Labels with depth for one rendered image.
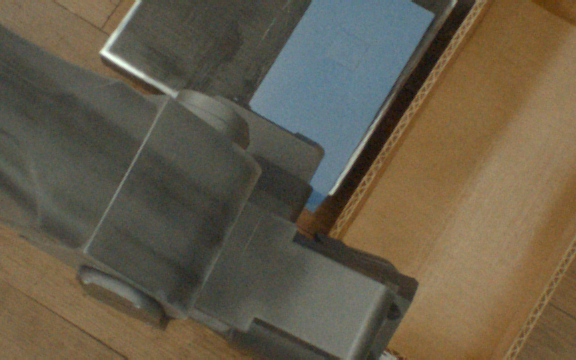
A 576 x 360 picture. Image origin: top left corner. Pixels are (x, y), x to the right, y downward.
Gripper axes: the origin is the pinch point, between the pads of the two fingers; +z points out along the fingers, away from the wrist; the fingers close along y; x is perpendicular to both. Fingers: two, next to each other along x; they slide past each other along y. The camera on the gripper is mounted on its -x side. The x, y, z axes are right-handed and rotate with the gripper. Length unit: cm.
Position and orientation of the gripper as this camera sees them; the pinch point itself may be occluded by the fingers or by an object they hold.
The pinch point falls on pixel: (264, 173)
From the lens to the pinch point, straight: 73.5
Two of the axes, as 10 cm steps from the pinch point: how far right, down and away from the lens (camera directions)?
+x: -8.7, -4.9, 1.0
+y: 4.5, -8.5, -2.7
